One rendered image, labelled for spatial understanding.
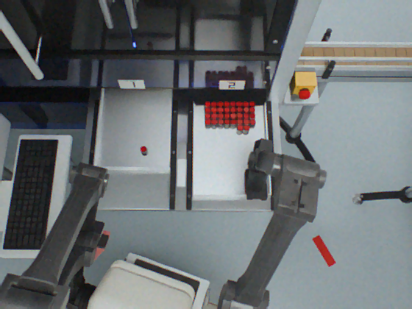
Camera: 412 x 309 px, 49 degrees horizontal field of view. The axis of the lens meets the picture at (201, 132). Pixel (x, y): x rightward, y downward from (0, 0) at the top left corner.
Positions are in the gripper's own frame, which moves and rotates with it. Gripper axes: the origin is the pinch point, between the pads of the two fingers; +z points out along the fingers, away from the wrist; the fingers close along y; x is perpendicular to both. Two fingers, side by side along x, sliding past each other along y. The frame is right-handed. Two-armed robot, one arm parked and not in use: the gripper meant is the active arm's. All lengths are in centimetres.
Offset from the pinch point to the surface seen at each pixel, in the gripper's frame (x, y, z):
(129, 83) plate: 42, 33, -17
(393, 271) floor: -79, 0, 94
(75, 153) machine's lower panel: 80, 46, 55
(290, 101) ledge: -15.6, 36.5, -2.4
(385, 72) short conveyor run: -50, 45, -8
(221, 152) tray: 10.2, 16.5, 0.7
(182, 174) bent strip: 24.1, 8.5, 2.0
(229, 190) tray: 7.9, 2.9, 3.1
